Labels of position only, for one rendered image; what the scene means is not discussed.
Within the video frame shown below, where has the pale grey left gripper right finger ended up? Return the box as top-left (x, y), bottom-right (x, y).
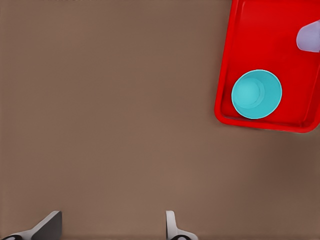
top-left (165, 210), bottom-right (199, 240)

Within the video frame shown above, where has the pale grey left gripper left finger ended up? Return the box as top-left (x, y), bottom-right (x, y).
top-left (0, 210), bottom-right (63, 240)

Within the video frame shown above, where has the teal bowl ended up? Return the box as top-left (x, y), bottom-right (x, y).
top-left (231, 69), bottom-right (283, 120)

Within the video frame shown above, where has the red plastic tray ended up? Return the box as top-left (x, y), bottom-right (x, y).
top-left (214, 0), bottom-right (320, 134)

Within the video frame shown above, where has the pale lavender cup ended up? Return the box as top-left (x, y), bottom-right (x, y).
top-left (296, 20), bottom-right (320, 54)

